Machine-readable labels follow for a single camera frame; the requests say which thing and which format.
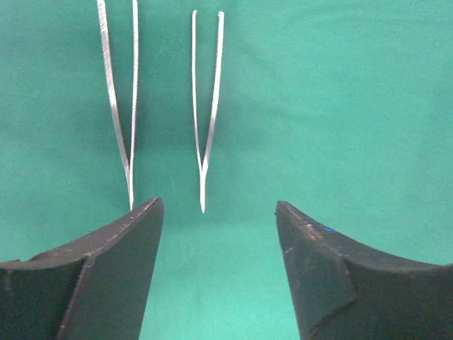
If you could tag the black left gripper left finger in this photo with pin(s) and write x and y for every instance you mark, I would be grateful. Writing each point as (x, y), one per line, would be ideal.
(95, 287)

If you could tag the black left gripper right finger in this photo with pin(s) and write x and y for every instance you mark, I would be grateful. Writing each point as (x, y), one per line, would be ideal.
(343, 289)

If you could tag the green surgical cloth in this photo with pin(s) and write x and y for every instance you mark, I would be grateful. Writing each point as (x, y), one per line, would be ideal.
(342, 108)

